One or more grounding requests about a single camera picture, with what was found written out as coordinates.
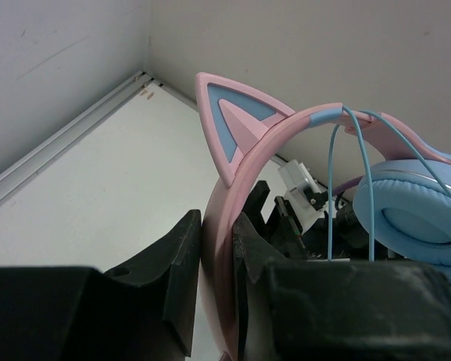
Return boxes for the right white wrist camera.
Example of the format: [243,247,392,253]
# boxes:
[278,159,328,234]

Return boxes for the aluminium table frame rail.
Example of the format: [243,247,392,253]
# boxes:
[0,71,197,205]

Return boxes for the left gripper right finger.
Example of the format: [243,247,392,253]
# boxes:
[232,214,451,360]

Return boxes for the light blue headphone cable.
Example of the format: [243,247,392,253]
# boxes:
[325,105,451,261]

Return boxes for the pink blue cat-ear headphones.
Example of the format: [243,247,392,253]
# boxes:
[195,73,451,360]

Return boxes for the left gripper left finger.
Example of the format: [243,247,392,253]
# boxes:
[0,210,201,360]

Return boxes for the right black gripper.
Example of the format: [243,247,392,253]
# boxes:
[244,180,403,261]

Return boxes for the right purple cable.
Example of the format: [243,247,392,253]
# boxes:
[332,176,365,196]

